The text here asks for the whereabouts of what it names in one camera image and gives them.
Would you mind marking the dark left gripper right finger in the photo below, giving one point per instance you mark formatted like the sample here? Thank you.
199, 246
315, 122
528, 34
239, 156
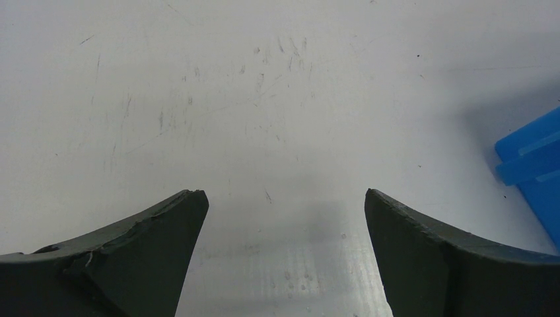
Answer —
430, 268

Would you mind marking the blue plastic bin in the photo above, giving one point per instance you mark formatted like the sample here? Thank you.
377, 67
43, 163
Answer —
530, 161

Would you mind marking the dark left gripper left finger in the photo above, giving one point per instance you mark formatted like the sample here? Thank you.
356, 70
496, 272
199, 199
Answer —
133, 267

